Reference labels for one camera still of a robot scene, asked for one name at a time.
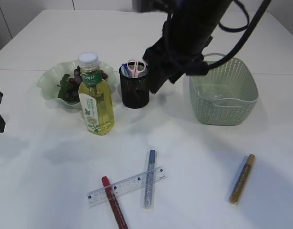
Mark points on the pink scissors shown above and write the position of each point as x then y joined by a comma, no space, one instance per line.
135,68

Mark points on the green wavy plastic plate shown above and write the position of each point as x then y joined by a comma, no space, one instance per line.
51,84

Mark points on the red glitter pen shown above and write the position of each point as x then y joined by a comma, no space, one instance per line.
114,204

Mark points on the gold glitter pen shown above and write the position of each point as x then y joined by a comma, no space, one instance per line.
242,179

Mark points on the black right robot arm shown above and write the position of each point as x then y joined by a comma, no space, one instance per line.
207,9

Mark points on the black mesh pen holder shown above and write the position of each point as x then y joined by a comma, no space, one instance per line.
135,91

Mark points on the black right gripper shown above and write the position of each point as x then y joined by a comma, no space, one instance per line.
183,39

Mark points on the yellow tea drink bottle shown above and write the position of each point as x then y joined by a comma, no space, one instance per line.
95,95

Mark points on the green woven plastic basket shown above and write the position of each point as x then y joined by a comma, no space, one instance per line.
234,76

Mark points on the silver glitter pen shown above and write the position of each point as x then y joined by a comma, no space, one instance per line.
147,203

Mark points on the blue scissors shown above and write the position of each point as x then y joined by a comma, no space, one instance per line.
125,70

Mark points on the clear plastic ruler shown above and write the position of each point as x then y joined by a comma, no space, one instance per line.
124,187

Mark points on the purple artificial grape bunch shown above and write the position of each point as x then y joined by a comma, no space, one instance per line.
69,86

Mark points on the clear plastic sheet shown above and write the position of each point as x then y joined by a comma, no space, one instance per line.
219,97

